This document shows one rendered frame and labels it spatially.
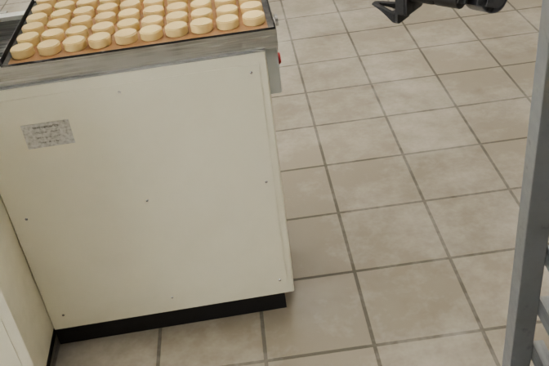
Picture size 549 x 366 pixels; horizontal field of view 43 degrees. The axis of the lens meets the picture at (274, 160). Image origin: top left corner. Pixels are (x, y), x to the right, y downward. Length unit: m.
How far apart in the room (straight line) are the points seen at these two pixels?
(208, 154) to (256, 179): 0.14
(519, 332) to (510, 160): 1.70
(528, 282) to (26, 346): 1.29
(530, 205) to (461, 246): 1.41
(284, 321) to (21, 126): 0.92
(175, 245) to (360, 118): 1.30
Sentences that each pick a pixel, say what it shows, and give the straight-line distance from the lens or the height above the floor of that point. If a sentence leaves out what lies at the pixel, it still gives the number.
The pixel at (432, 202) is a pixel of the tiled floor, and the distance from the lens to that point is 2.47.
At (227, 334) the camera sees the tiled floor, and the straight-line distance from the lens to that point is 2.06.
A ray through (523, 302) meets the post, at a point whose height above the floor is 0.79.
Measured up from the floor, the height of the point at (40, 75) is 0.85.
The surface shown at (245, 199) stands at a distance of 1.80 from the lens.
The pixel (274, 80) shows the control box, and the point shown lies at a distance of 1.69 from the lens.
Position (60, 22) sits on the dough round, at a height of 0.92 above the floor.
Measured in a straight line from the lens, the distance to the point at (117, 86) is 1.63.
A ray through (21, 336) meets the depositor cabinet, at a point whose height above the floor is 0.26.
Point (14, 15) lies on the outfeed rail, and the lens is 1.93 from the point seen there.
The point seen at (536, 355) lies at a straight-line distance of 1.07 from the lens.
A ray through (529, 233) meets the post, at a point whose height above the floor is 0.91.
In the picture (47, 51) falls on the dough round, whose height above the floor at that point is 0.91.
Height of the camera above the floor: 1.50
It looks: 33 degrees down
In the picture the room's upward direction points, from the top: 7 degrees counter-clockwise
